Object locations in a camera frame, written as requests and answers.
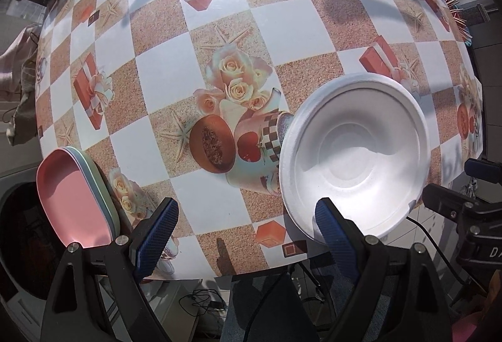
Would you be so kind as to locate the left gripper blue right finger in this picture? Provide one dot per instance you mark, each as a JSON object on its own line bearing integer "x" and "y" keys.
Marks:
{"x": 342, "y": 238}

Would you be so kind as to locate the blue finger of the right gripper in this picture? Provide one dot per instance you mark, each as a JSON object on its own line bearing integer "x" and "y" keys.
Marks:
{"x": 446, "y": 202}
{"x": 483, "y": 169}

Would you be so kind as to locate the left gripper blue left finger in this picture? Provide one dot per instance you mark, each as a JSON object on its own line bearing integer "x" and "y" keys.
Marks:
{"x": 150, "y": 236}

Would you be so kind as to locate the green square plate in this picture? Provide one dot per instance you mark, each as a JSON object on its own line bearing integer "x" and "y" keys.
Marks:
{"x": 109, "y": 209}

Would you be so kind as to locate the pink square plate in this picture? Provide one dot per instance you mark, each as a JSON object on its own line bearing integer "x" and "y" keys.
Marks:
{"x": 69, "y": 203}

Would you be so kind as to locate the white foam bowl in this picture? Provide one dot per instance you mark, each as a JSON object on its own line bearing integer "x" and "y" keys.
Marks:
{"x": 362, "y": 141}

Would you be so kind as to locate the white washing machine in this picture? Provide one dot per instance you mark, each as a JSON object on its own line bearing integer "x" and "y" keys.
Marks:
{"x": 30, "y": 252}

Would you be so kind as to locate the wooden chopsticks bundle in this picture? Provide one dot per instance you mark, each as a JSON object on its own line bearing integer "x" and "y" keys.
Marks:
{"x": 458, "y": 23}

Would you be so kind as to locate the cream knitted towel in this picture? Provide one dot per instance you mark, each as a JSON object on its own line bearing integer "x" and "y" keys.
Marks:
{"x": 23, "y": 125}

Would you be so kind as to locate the patterned vinyl tablecloth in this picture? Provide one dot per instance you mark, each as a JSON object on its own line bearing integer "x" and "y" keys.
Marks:
{"x": 180, "y": 99}

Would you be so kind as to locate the pink towel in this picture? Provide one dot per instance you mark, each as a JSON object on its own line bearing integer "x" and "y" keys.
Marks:
{"x": 15, "y": 56}

